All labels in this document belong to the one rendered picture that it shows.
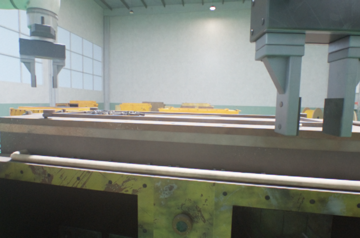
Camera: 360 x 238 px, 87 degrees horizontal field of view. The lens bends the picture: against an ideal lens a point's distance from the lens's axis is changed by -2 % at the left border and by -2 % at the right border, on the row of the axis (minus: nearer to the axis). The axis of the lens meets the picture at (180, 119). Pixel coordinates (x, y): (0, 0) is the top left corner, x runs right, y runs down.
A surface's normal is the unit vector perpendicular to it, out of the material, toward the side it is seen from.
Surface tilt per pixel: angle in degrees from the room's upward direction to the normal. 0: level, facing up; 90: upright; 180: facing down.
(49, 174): 90
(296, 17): 90
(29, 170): 90
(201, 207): 90
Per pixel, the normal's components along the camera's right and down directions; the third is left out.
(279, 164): -0.18, 0.08
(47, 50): 0.57, 0.08
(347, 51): -1.00, -0.02
